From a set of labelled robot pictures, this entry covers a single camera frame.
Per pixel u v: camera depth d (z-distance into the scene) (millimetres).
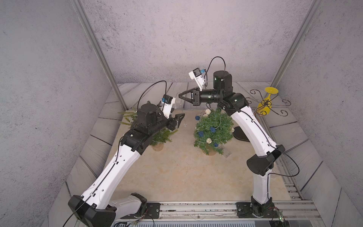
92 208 364
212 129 719
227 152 944
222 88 523
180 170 875
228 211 741
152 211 727
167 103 547
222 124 735
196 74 570
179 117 595
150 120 493
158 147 939
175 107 696
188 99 621
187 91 601
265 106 813
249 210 722
